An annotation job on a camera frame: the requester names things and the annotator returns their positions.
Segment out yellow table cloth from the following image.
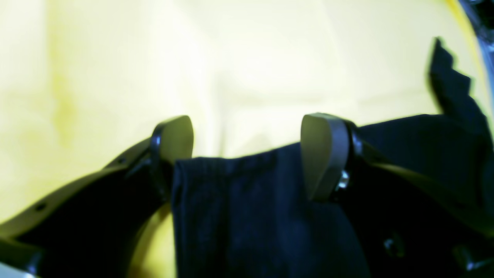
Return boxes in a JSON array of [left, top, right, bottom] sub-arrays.
[[1, 0, 493, 278]]

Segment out dark navy T-shirt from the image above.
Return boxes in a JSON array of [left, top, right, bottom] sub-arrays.
[[171, 37, 493, 278]]

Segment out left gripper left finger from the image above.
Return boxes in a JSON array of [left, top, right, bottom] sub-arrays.
[[1, 115, 194, 278]]

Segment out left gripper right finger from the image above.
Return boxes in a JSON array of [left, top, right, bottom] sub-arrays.
[[300, 113, 493, 278]]

